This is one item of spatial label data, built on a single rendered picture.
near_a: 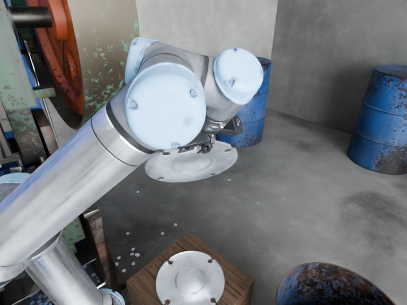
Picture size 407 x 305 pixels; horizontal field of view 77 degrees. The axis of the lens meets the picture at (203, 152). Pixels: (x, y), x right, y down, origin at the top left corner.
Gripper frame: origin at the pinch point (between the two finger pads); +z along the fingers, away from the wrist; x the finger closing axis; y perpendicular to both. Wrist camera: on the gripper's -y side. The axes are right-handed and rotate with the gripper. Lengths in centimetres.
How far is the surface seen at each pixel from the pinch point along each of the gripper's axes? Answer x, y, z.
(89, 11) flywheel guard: -38.2, 18.4, -6.0
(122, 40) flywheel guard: -34.8, 10.9, 0.8
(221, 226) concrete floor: 31, -44, 116
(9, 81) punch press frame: -39, 45, 23
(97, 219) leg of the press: 8, 30, 52
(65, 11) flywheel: -60, 24, 16
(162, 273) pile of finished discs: 37, 10, 60
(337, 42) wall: -118, -248, 122
